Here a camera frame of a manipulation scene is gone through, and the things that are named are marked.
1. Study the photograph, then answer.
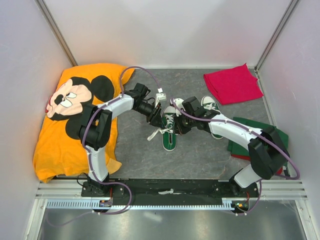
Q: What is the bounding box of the purple cable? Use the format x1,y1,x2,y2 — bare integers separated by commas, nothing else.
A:
170,97,301,217
44,65,163,227

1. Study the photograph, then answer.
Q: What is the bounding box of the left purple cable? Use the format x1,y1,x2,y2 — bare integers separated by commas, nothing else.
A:
44,65,163,227

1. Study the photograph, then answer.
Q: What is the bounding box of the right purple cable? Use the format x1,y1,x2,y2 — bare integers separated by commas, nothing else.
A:
170,97,301,217

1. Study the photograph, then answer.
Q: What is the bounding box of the pink red cloth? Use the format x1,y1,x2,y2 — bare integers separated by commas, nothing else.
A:
203,64,264,105

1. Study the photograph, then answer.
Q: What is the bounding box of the red cloth under green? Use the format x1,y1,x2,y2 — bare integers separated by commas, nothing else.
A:
231,154,283,175

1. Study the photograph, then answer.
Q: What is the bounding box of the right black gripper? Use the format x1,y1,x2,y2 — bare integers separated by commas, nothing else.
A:
172,109,196,136

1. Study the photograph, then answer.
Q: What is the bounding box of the dark green cloth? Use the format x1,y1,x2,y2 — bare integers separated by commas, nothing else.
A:
227,117,289,156

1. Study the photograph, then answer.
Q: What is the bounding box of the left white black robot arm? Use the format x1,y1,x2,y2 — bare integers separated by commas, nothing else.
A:
78,83,167,197

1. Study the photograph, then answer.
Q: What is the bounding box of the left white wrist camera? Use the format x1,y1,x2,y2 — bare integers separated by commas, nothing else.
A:
154,87,167,106

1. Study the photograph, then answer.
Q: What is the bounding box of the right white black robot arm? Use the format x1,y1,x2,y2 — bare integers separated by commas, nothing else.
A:
170,97,289,197

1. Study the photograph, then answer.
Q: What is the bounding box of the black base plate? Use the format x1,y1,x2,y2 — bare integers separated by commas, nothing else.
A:
81,178,259,206

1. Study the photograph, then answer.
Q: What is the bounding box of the green sneaker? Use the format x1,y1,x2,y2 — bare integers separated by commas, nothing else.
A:
200,95,225,140
162,106,177,152

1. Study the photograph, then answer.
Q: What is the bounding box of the orange mickey mouse shirt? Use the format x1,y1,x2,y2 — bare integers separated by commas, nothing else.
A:
33,63,134,183

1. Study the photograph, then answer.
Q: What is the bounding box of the grey slotted cable duct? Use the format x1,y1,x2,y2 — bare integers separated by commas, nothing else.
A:
46,198,236,211

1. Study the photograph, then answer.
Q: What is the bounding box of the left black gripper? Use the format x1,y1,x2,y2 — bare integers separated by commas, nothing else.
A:
133,102,165,130

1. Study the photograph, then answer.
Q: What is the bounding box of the white tape scrap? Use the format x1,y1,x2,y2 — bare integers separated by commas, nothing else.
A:
158,188,174,195

